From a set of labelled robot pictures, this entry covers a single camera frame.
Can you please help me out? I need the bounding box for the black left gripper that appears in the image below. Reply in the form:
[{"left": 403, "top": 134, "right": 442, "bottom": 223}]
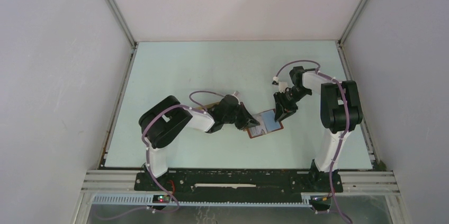
[{"left": 222, "top": 102, "right": 259, "bottom": 130}]

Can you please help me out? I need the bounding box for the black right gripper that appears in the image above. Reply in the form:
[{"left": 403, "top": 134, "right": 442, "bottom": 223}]
[{"left": 273, "top": 87, "right": 312, "bottom": 121}]

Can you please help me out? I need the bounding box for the brown leather card holder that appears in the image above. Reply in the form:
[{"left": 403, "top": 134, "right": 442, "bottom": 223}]
[{"left": 246, "top": 109, "right": 284, "bottom": 139}]

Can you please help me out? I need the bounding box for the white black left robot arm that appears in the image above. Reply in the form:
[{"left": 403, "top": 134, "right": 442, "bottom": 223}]
[{"left": 138, "top": 92, "right": 260, "bottom": 191}]

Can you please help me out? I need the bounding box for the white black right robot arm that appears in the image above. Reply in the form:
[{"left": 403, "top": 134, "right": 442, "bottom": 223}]
[{"left": 272, "top": 66, "right": 363, "bottom": 191}]

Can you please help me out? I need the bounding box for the beige plastic card tray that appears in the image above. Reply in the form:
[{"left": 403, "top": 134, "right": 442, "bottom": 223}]
[{"left": 199, "top": 102, "right": 220, "bottom": 112}]

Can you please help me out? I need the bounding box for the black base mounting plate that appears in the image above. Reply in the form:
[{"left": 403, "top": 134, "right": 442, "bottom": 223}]
[{"left": 134, "top": 168, "right": 343, "bottom": 203}]

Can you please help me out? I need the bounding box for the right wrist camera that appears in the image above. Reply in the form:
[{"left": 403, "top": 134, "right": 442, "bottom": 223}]
[{"left": 272, "top": 76, "right": 288, "bottom": 93}]

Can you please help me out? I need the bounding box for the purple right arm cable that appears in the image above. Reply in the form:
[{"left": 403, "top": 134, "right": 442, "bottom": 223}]
[{"left": 273, "top": 60, "right": 353, "bottom": 224}]

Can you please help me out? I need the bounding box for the aluminium frame rail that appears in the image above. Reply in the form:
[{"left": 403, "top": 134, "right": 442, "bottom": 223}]
[{"left": 81, "top": 169, "right": 401, "bottom": 207}]

